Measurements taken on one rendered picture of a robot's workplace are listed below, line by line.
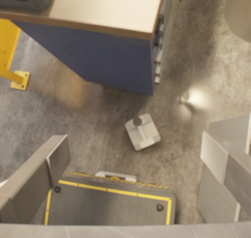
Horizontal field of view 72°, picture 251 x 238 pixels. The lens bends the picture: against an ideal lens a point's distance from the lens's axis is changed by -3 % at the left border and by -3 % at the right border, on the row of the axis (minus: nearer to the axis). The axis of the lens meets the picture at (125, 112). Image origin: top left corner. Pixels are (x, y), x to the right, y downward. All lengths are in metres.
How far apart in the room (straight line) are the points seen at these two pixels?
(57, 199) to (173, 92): 0.98
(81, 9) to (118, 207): 0.88
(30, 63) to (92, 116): 0.73
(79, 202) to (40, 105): 0.83
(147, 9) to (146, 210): 0.87
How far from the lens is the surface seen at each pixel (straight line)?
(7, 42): 1.62
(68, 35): 0.63
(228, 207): 0.85
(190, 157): 1.28
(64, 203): 1.11
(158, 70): 0.87
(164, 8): 0.50
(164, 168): 1.27
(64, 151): 0.16
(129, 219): 1.02
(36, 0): 0.44
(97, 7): 0.40
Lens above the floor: 1.25
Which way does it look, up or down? 78 degrees down
